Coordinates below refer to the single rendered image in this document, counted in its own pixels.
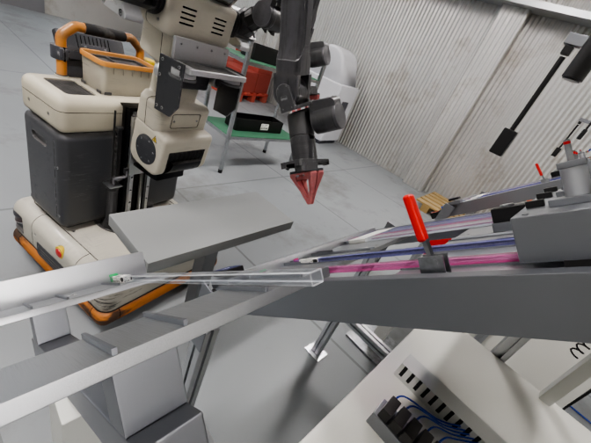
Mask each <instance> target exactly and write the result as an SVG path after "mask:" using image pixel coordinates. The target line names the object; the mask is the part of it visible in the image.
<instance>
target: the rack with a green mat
mask: <svg viewBox="0 0 591 443"><path fill-rule="evenodd" d="M248 43H249V48H250V49H249V52H246V53H245V55H243V54H241V51H237V50H235V49H232V48H228V47H226V48H228V49H229V50H230V51H229V56H231V57H233V58H235V59H236V60H238V61H240V62H242V63H243V67H242V71H241V74H243V75H244V77H245V76H246V72H247V69H248V65H250V66H253V67H256V68H260V69H265V70H269V71H272V72H275V73H276V66H274V65H270V64H267V63H263V62H258V61H255V60H253V59H251V54H252V48H253V44H254V41H253V42H250V41H249V42H248ZM325 68H326V66H322V68H321V70H320V72H319V75H318V78H317V79H316V78H313V77H312V78H311V82H312V83H314V84H316V85H315V86H317V89H318V87H319V85H320V83H321V80H322V77H323V75H324V72H325ZM243 87H244V83H242V86H241V91H240V94H239V98H238V101H237V108H236V110H235V111H234V112H232V113H231V116H230V123H229V125H227V124H226V123H224V122H225V119H226V118H221V117H213V116H208V118H207V121H206V123H208V124H209V125H210V126H211V127H212V128H213V129H215V130H216V131H217V132H218V133H220V134H221V135H222V136H224V137H225V142H224V145H223V152H222V156H221V160H220V163H219V168H218V173H222V172H223V166H224V162H225V158H226V155H227V151H228V147H229V144H230V140H244V141H262V142H265V146H264V148H263V151H262V152H263V153H266V149H267V146H268V143H269V142H290V138H289V133H288V132H286V131H285V130H283V129H282V130H281V133H280V134H272V133H261V132H249V131H237V130H234V129H233V126H234V122H235V118H236V115H237V109H238V105H239V101H240V98H241V94H242V90H243ZM210 91H211V85H209V84H208V88H207V90H206V93H205V98H204V103H203V105H205V106H206V107H208V101H209V96H210ZM279 109H280V106H279V104H278V103H277V106H276V108H275V111H274V117H275V118H277V115H278V112H279Z"/></svg>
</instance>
